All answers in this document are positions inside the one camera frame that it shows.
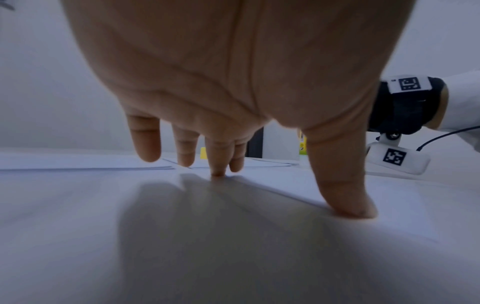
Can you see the single white paper sheet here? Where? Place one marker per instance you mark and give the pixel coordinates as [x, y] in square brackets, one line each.
[270, 162]
[405, 208]

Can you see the white paper stack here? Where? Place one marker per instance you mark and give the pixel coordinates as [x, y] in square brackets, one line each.
[82, 161]

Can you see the person's left hand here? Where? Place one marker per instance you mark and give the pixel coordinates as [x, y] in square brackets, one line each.
[240, 59]

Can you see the yellow glue stick cap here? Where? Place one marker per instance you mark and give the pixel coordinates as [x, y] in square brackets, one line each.
[203, 153]

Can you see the yellow glue stick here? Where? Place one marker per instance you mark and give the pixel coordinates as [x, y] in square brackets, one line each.
[302, 145]

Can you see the black right wristband with markers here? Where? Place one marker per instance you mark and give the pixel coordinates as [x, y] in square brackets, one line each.
[405, 104]

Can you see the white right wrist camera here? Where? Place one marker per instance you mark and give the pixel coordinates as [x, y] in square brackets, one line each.
[397, 157]

